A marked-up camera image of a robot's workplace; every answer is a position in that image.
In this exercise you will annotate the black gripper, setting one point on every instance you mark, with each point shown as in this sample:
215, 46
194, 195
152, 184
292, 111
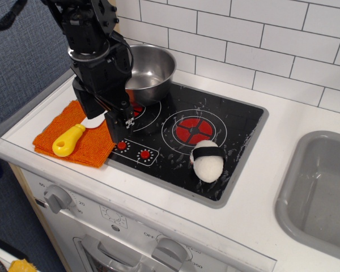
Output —
100, 84

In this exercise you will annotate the white sushi with black band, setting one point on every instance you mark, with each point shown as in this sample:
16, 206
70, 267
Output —
207, 159

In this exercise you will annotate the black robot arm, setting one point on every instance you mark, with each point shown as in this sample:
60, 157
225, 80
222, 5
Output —
86, 24

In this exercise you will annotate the black toy stovetop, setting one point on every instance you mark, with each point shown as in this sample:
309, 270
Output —
165, 134

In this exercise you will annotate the orange folded cloth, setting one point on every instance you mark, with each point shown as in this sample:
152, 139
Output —
92, 149

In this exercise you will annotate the stainless steel pot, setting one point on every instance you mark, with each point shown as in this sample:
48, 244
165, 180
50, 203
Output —
151, 75

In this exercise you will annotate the grey left oven knob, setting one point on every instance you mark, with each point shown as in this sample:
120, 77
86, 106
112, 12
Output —
57, 198

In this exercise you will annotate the grey oven knob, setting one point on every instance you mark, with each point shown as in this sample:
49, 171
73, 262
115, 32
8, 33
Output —
170, 253
57, 198

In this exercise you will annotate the white toy oven front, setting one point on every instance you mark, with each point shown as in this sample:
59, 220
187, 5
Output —
93, 237

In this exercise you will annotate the grey right oven knob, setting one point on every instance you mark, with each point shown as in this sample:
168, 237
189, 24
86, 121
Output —
170, 253

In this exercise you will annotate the grey sink basin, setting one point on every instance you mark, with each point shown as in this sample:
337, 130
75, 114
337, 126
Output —
308, 205

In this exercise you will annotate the yellow handled toy knife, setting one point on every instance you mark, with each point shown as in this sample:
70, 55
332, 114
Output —
64, 145

